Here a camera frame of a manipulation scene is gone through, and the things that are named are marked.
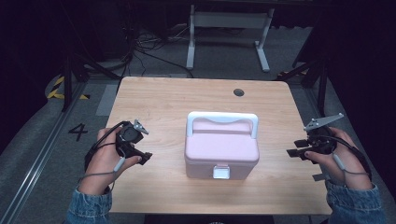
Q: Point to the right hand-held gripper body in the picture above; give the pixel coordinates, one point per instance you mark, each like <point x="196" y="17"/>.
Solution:
<point x="320" y="140"/>

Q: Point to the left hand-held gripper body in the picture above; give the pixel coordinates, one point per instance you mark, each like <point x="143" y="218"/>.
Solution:
<point x="128" y="134"/>

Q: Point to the person's right hand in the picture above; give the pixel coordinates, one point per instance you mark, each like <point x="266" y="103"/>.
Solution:
<point x="344" y="165"/>

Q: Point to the person's left hand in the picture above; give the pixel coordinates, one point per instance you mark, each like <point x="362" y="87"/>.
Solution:
<point x="104" y="165"/>

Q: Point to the black tripod stand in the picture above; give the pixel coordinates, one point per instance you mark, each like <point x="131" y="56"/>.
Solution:
<point x="314" y="74"/>
<point x="70" y="74"/>

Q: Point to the metal floor rail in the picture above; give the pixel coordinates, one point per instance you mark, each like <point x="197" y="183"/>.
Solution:
<point x="37" y="158"/>

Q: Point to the white metal stand frame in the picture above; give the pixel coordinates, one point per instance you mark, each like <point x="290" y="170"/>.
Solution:
<point x="229" y="21"/>

